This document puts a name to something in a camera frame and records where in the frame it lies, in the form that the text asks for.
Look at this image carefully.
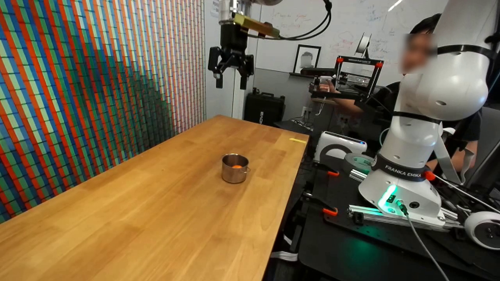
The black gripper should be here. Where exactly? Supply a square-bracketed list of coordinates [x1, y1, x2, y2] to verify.
[207, 20, 257, 90]

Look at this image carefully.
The small steel pot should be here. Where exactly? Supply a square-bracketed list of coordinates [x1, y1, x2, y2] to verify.
[221, 151, 250, 186]

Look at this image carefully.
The black carrying case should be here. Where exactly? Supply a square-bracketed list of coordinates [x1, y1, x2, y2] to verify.
[243, 87, 286, 126]

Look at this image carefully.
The framed portrait picture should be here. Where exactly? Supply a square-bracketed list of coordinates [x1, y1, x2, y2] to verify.
[293, 43, 324, 76]

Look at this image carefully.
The white and grey box device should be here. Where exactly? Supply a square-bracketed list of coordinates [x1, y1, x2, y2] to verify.
[311, 129, 369, 164]

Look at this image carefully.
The seated person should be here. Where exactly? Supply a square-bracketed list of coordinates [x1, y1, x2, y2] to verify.
[333, 14, 500, 181]

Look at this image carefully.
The white round device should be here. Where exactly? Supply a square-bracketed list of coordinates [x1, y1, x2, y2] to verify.
[463, 209, 500, 253]

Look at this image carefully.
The yellow wrist camera mount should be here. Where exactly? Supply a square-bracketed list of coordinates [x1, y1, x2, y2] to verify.
[219, 12, 285, 42]

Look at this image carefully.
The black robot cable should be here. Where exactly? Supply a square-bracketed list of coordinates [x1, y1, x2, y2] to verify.
[279, 0, 335, 42]

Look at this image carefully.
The black frame with red corners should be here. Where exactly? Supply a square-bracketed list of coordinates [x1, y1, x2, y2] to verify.
[332, 53, 386, 103]

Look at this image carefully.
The orange handled clamp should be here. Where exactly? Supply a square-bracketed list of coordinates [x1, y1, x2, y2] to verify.
[314, 162, 343, 179]
[302, 192, 341, 220]

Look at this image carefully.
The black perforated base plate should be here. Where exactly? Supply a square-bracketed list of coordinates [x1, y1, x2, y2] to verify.
[291, 154, 500, 281]

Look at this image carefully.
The grey cable at base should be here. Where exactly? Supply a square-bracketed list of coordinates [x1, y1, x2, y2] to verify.
[397, 201, 452, 281]

